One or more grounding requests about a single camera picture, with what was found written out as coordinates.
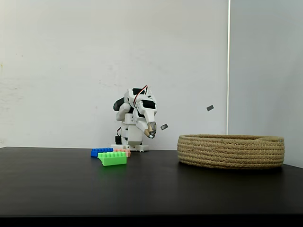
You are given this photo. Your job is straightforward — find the red black servo cable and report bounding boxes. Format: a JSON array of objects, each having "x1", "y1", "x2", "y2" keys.
[{"x1": 133, "y1": 84, "x2": 152, "y2": 107}]

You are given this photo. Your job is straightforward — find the white vertical wall trim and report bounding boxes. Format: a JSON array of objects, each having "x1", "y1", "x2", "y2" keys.
[{"x1": 226, "y1": 0, "x2": 232, "y2": 135}]

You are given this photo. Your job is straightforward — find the pink lego block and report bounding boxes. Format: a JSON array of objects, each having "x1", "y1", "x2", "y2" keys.
[{"x1": 113, "y1": 148, "x2": 132, "y2": 157}]

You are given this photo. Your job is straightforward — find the blue lego block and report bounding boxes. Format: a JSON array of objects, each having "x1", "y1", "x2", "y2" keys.
[{"x1": 90, "y1": 147, "x2": 114, "y2": 158}]

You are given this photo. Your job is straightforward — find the woven rope basket tray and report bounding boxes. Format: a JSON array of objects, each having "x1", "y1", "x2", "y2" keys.
[{"x1": 177, "y1": 134, "x2": 285, "y2": 169}]

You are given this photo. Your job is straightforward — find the green lego block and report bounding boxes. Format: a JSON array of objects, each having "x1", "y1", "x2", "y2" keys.
[{"x1": 98, "y1": 151, "x2": 127, "y2": 167}]

